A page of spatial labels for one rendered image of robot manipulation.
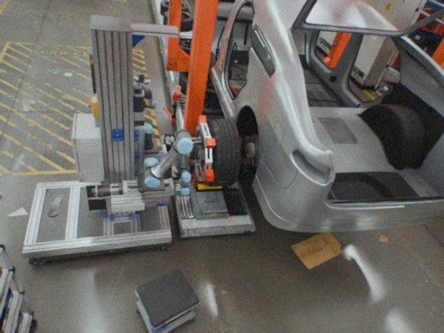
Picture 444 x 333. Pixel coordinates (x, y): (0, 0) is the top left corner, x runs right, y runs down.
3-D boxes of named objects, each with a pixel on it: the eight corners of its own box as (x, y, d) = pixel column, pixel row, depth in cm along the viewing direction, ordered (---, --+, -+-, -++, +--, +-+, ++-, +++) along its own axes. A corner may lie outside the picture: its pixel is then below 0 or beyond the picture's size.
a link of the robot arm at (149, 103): (152, 82, 278) (157, 100, 327) (139, 80, 277) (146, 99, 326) (150, 96, 277) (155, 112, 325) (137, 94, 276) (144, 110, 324)
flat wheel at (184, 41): (211, 57, 638) (212, 44, 623) (188, 65, 595) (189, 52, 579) (185, 44, 663) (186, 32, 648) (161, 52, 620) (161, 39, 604)
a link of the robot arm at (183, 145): (153, 178, 277) (193, 134, 254) (155, 191, 266) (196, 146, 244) (141, 173, 270) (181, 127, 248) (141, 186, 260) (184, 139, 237)
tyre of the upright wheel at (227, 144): (223, 186, 357) (243, 184, 294) (202, 187, 351) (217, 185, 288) (220, 127, 363) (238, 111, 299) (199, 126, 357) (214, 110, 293)
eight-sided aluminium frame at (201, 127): (207, 192, 320) (215, 148, 284) (200, 192, 318) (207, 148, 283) (198, 156, 359) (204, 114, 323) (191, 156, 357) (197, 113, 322)
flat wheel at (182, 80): (212, 79, 569) (214, 66, 553) (223, 99, 523) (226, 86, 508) (174, 79, 547) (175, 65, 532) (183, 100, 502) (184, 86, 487)
